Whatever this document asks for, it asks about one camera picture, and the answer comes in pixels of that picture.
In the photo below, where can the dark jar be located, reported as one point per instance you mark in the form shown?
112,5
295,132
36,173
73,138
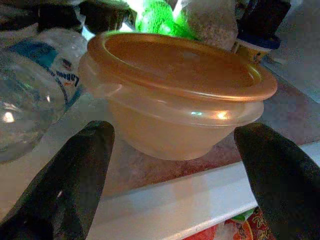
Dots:
265,17

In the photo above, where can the clear water bottle blue label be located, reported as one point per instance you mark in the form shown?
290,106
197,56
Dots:
30,95

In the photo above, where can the grey frosted food bag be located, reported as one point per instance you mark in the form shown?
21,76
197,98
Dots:
212,25

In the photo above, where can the white-edged glass fridge shelf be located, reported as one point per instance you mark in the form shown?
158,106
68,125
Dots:
175,200

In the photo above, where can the dark container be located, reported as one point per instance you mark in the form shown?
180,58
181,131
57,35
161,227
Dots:
105,15

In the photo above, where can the clear plastic bowl orange lid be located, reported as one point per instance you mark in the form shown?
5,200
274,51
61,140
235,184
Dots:
175,125

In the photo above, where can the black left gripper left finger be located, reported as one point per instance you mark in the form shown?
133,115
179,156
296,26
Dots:
62,190

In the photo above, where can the yellow cup blue lid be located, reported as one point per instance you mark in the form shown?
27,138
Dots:
252,50

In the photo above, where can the green plastic bag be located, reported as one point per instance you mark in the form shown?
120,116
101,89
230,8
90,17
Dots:
155,20

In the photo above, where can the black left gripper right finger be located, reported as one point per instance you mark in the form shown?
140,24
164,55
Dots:
285,185

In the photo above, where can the red patterned food package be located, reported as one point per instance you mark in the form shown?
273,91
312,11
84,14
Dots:
257,227

